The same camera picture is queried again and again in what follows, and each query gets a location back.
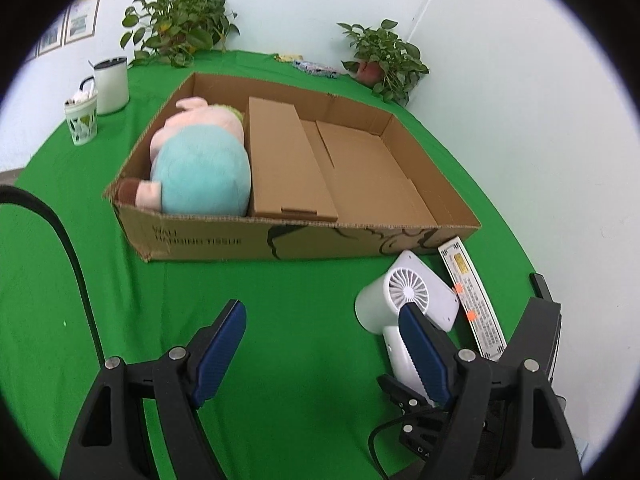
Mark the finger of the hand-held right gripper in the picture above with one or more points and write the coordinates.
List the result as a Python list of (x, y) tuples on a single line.
[(537, 325), (400, 392)]

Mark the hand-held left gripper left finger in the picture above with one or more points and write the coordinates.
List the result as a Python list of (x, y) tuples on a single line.
[(220, 355)]

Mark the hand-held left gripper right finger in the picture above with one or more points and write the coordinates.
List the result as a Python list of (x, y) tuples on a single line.
[(422, 355)]

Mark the white handheld fan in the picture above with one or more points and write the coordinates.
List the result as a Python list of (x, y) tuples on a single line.
[(380, 305)]

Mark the white medicine box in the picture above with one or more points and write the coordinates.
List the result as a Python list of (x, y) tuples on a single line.
[(475, 295)]

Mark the large cardboard tray box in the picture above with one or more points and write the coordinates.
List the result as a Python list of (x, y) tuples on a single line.
[(370, 180)]

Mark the pink and teal plush pig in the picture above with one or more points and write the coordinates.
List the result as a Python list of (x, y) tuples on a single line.
[(200, 170)]

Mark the long cardboard box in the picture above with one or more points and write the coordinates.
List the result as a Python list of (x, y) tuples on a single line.
[(285, 170)]

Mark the green tablecloth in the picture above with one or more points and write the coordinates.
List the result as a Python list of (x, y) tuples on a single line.
[(300, 300)]

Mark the white cup with leaf print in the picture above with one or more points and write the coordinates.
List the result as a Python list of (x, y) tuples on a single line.
[(82, 122)]

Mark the white electric kettle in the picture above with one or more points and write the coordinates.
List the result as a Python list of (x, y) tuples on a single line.
[(112, 87)]

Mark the potted plant in terracotta pot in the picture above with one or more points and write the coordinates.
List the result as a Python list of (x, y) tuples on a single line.
[(385, 55)]

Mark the floral tissue packet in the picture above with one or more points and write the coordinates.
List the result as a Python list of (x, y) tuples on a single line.
[(315, 67)]

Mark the yellow packet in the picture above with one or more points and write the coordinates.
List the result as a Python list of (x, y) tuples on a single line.
[(290, 58)]

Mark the large leafy potted plant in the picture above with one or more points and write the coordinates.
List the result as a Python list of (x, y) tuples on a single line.
[(180, 25)]

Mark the wall of framed certificates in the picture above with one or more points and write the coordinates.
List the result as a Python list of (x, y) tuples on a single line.
[(80, 15)]

